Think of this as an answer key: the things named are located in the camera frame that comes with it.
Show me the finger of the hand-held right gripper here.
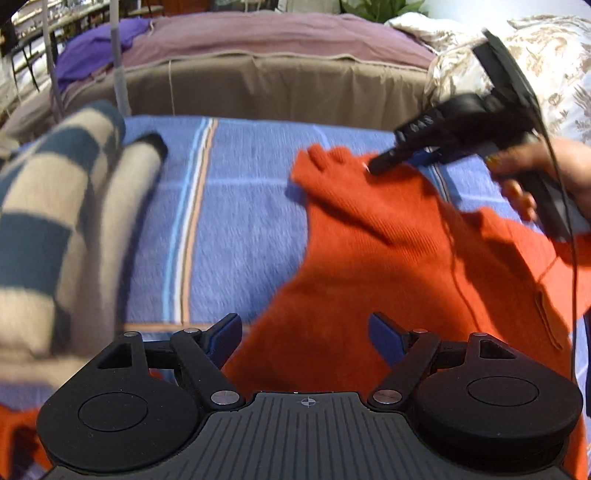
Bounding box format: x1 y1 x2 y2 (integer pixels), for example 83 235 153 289
368 141 446 176
394 108 444 145

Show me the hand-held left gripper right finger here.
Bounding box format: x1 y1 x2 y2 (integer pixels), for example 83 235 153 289
368 312 516 411

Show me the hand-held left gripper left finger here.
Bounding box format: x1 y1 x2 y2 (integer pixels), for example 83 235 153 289
98 313 245 412

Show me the orange knit sweater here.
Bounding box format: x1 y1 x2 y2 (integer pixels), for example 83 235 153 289
0 144 591 480

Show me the person's right hand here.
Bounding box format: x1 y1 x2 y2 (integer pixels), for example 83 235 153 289
485 137 591 223

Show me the floral patterned pillow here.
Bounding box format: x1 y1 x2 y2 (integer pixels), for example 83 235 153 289
389 11 591 145

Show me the green potted plant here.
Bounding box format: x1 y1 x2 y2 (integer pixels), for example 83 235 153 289
339 0 428 24

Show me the blue striped bed sheet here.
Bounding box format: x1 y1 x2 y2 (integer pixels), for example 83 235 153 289
0 115 591 480

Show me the mauve blanket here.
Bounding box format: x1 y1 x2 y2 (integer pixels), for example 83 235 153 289
121 11 437 71

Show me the teal and cream striped garment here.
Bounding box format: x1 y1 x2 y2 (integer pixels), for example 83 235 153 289
0 100 170 391

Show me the grey metal pole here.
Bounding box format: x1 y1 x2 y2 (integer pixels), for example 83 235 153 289
108 0 134 116

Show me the purple cloth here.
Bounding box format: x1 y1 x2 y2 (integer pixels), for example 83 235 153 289
54 17 154 90

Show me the thin metal pole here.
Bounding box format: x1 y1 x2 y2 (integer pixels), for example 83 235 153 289
41 0 65 123

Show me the metal shelf rack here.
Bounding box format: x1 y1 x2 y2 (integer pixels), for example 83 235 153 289
0 0 114 121

